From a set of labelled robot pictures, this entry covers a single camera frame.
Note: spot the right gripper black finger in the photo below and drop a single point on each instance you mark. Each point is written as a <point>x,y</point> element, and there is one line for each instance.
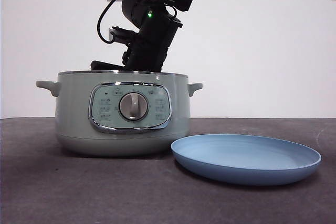
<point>105,66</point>

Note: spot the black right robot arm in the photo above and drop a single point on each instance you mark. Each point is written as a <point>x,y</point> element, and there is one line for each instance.
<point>157,37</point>

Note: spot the pale green electric steamer pot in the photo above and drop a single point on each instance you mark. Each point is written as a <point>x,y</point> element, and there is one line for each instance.
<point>76,108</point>

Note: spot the blue round plate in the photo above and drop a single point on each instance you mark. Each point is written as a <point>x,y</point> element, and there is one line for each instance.
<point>239,171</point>

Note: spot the right pale grey camera box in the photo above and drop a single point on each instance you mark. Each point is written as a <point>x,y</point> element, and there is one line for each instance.
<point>111,35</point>

